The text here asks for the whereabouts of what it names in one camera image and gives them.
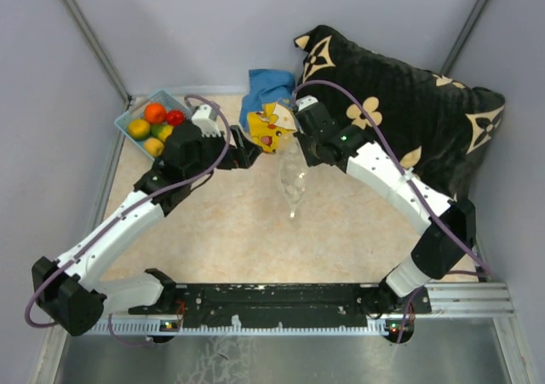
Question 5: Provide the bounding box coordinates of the orange toy fruit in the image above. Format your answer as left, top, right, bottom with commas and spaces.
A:
143, 102, 167, 124

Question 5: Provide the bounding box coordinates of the metal corner post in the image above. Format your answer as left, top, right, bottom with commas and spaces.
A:
60, 0, 132, 106
440, 0, 490, 75

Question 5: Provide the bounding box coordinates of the green orange toy mango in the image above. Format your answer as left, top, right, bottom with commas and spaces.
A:
151, 124, 174, 143

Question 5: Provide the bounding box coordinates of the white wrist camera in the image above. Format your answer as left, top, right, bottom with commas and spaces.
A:
295, 95, 318, 112
192, 105, 222, 138

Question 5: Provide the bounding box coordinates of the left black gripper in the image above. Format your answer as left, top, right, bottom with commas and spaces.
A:
186, 124, 261, 182

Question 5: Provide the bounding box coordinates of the aluminium frame rail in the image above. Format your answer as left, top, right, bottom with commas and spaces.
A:
50, 284, 516, 338

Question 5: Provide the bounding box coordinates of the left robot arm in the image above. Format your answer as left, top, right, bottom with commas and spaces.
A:
32, 123, 262, 336

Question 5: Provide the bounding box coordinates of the black floral pillow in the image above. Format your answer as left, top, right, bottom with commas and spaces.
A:
294, 25, 506, 199

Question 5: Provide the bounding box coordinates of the yellow green toy citrus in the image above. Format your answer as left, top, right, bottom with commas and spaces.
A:
127, 118, 151, 141

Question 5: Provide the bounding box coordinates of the blue plastic basket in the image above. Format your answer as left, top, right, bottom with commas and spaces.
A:
114, 90, 192, 159

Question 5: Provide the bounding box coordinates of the blue yellow pikachu cloth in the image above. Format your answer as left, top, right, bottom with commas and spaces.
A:
238, 69, 298, 153

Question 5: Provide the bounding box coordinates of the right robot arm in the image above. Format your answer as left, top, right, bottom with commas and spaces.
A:
295, 96, 476, 312

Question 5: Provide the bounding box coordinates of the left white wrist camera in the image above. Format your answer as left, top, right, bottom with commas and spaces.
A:
192, 105, 222, 138

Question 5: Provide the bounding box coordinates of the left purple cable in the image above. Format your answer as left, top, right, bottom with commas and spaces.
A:
24, 95, 233, 347

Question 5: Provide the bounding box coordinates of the yellow toy lemon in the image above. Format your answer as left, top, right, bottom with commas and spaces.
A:
142, 137, 164, 158

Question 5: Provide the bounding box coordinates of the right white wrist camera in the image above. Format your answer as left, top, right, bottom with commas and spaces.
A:
295, 95, 318, 112

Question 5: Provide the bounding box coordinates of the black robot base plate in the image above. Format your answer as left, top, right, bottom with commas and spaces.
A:
129, 283, 408, 329

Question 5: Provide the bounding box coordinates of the right metal corner post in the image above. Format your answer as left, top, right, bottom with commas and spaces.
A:
440, 0, 490, 75

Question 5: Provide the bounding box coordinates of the left metal corner post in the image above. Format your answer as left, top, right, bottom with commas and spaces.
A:
60, 0, 132, 106

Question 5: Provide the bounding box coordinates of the clear dotted zip top bag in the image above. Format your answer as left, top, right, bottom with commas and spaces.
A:
277, 136, 308, 220

